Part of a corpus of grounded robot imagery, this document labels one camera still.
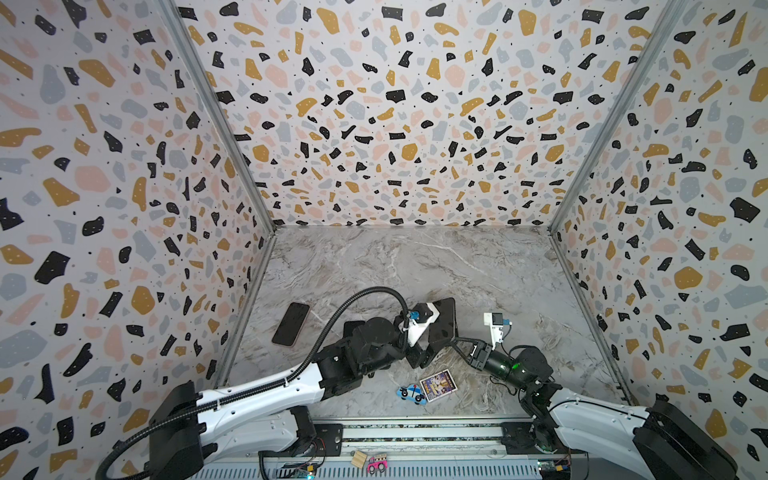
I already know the phone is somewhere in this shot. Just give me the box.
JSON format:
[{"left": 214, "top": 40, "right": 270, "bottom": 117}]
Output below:
[
  {"left": 428, "top": 297, "right": 458, "bottom": 352},
  {"left": 271, "top": 302, "right": 311, "bottom": 347}
]

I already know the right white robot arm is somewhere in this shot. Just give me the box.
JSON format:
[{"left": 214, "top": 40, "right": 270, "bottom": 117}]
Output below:
[{"left": 452, "top": 337, "right": 738, "bottom": 479}]

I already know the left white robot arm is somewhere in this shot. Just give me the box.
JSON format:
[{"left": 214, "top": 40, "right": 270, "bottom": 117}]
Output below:
[{"left": 146, "top": 313, "right": 456, "bottom": 479}]

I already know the phone in pink case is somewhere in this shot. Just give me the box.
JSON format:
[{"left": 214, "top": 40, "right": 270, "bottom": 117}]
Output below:
[{"left": 271, "top": 302, "right": 311, "bottom": 347}]

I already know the purple card box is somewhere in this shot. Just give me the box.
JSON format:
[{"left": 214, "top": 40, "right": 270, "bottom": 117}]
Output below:
[{"left": 419, "top": 369, "right": 458, "bottom": 403}]

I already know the blue toy car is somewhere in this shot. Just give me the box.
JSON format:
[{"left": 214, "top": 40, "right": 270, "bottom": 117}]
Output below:
[{"left": 397, "top": 384, "right": 428, "bottom": 406}]

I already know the small wooden block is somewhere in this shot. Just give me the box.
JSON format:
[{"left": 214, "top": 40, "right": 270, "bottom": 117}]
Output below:
[{"left": 350, "top": 451, "right": 368, "bottom": 469}]

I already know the pink toy car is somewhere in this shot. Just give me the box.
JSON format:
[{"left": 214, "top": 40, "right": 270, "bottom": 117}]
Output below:
[{"left": 366, "top": 454, "right": 388, "bottom": 475}]

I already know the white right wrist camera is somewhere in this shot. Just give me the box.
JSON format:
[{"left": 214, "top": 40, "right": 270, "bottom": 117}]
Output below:
[{"left": 483, "top": 312, "right": 511, "bottom": 349}]

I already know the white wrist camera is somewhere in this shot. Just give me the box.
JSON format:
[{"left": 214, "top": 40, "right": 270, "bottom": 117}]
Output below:
[
  {"left": 406, "top": 302, "right": 440, "bottom": 347},
  {"left": 483, "top": 312, "right": 511, "bottom": 349}
]

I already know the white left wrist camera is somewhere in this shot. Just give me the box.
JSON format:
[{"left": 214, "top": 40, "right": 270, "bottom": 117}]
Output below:
[{"left": 406, "top": 302, "right": 440, "bottom": 347}]

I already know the black corrugated cable conduit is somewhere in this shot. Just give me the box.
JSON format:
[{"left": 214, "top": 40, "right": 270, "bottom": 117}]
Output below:
[{"left": 94, "top": 286, "right": 412, "bottom": 480}]

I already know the aluminium left corner post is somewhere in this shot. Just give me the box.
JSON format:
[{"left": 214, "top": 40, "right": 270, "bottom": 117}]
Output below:
[{"left": 156, "top": 0, "right": 276, "bottom": 239}]

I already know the aluminium corner post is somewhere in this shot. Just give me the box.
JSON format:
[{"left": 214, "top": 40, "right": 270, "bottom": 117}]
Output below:
[
  {"left": 548, "top": 0, "right": 685, "bottom": 237},
  {"left": 156, "top": 0, "right": 276, "bottom": 239}
]

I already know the aluminium right corner post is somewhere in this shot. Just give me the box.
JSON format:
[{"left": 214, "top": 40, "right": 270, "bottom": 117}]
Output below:
[{"left": 548, "top": 0, "right": 685, "bottom": 237}]

